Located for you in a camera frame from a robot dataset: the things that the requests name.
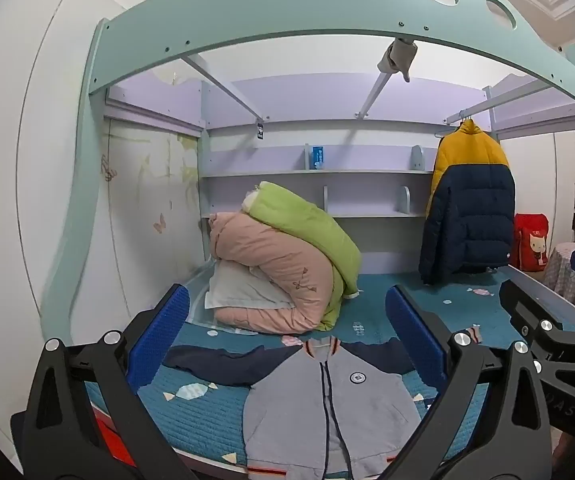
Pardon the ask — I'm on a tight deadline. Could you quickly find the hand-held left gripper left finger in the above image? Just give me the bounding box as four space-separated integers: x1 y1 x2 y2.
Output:
21 284 191 480

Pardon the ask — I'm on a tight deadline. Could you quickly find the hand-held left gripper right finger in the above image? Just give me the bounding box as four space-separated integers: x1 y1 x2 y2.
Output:
385 284 554 480

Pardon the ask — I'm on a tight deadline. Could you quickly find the grey navy zip jacket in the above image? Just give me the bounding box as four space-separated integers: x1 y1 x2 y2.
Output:
163 337 441 480

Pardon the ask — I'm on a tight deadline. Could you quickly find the table with patterned cloth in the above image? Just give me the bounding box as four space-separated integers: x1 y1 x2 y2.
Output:
542 241 575 326

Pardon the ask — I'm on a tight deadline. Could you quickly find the light blue striped pillow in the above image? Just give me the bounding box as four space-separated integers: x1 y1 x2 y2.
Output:
183 260 253 335

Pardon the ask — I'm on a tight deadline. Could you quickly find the red cartoon bag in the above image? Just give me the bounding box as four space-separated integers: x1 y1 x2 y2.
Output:
513 213 551 272

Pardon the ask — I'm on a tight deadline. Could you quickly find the white pillow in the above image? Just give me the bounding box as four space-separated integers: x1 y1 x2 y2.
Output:
204 259 297 311

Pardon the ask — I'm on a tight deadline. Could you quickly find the teal candy print bed mat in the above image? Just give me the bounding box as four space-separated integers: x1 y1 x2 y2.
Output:
84 272 575 467

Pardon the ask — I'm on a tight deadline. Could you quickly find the yellow navy puffer jacket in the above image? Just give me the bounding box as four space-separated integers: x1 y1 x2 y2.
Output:
419 119 516 286

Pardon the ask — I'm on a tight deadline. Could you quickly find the red panel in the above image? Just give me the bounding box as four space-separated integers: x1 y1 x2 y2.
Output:
91 405 135 467

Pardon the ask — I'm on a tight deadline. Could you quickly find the pink quilt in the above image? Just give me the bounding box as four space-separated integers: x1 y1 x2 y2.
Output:
208 211 337 335

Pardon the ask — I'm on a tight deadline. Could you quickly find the lavender shelf unit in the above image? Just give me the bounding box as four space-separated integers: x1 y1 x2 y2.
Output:
200 77 488 276

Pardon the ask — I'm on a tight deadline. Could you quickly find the green quilt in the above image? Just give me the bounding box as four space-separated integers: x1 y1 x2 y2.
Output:
241 181 363 332

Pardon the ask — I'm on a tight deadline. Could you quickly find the grey hanging cloth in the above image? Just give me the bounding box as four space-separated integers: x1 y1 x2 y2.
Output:
377 37 419 83

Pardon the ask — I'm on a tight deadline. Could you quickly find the mint green bunk bed frame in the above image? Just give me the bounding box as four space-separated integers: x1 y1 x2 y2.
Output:
41 0 575 341

